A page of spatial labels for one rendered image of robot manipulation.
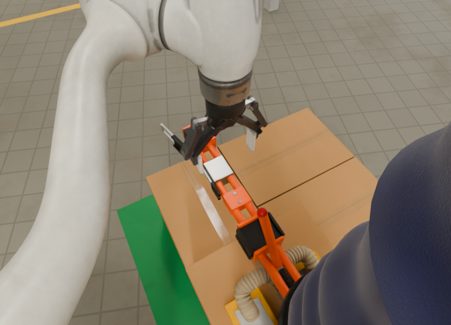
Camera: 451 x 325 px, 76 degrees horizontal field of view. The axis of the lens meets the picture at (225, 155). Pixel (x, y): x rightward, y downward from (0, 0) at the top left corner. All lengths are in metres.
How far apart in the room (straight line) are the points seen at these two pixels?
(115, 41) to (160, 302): 1.56
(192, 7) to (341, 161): 1.30
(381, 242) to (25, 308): 0.25
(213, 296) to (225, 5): 0.69
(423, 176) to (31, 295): 0.28
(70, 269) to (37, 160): 2.28
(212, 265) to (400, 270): 0.71
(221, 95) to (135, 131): 1.96
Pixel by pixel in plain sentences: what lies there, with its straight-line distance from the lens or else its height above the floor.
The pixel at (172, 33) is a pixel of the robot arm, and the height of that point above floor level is 1.54.
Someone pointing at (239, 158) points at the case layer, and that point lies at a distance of 1.50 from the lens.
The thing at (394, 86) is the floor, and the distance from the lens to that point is 3.08.
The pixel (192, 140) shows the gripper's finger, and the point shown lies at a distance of 0.57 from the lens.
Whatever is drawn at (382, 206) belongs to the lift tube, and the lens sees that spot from 0.21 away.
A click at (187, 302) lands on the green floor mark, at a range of 1.81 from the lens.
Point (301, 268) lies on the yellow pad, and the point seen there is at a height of 0.96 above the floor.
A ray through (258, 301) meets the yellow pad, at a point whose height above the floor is 0.97.
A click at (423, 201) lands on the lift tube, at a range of 0.19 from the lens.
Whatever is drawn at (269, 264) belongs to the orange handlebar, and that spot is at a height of 1.09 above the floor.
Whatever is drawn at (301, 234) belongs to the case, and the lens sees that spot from 0.91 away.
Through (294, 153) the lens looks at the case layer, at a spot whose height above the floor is 0.54.
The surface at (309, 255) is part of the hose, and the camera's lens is 0.82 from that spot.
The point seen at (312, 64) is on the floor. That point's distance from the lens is 3.03.
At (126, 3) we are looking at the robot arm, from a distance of 0.46.
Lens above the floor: 1.78
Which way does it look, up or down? 55 degrees down
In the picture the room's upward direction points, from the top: straight up
